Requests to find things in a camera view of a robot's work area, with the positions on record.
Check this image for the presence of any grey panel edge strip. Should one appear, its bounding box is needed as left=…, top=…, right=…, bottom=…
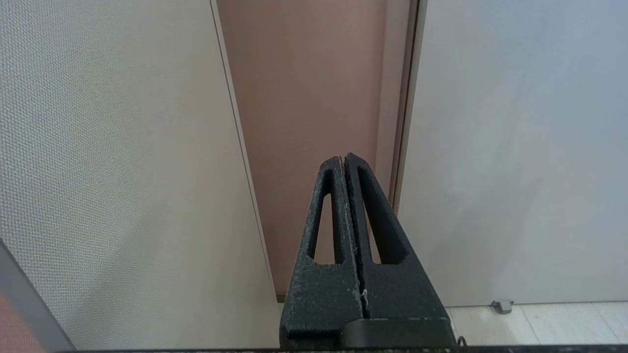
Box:
left=0, top=239, right=77, bottom=351

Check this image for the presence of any white room door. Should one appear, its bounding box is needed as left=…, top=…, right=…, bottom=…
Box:
left=392, top=0, right=628, bottom=307

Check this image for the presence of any beige cabinet panel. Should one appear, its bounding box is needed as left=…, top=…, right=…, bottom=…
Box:
left=0, top=0, right=281, bottom=351

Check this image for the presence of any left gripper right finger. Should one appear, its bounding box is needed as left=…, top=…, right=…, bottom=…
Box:
left=344, top=152, right=457, bottom=350

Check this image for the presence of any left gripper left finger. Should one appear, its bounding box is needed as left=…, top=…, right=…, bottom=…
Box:
left=280, top=156, right=366, bottom=350

